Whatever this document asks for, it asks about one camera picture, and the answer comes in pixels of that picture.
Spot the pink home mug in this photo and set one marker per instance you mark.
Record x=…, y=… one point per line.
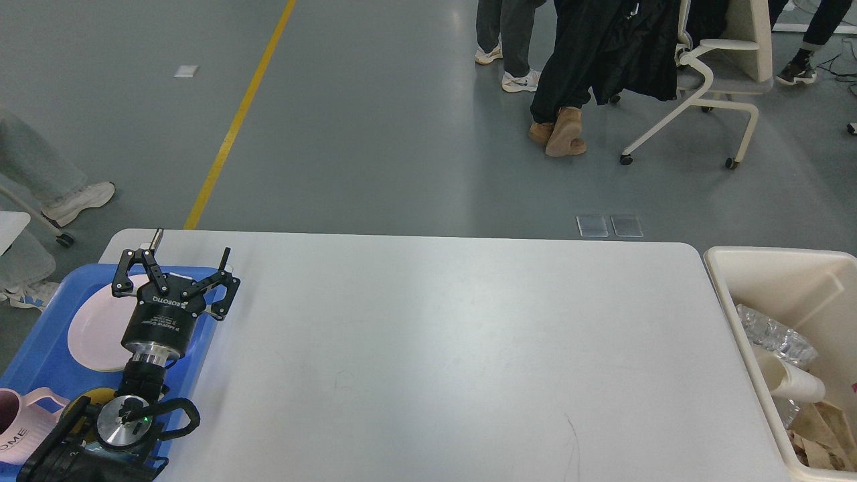
x=24, y=424

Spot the white office chair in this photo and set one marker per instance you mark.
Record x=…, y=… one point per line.
x=739, y=62

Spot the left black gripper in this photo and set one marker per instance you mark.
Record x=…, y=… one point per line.
x=164, y=314

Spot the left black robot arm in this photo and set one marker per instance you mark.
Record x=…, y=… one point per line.
x=118, y=440

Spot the person in black clothes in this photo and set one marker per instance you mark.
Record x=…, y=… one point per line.
x=601, y=49

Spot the pink plate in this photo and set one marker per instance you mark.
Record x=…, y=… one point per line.
x=99, y=325

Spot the large brown paper bag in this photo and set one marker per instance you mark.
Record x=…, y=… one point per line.
x=826, y=424

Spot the white paper cup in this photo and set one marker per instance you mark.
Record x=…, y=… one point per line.
x=783, y=380

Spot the person in dark trousers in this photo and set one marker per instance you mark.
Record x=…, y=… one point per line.
x=828, y=16

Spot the person in grey jeans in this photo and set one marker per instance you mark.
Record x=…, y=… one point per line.
x=504, y=31

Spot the blue plastic tray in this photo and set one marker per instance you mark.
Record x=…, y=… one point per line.
x=44, y=359

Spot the person in grey trousers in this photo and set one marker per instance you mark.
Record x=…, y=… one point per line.
x=27, y=156

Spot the white desk leg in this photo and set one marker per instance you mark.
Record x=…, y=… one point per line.
x=801, y=28

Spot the brown paper ball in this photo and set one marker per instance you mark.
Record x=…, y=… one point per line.
x=813, y=454

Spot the foil sheet front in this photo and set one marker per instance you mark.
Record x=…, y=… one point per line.
x=769, y=334

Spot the white chair at left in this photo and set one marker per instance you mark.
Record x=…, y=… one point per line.
x=26, y=265

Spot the beige plastic bin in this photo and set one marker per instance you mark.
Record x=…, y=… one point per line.
x=810, y=291

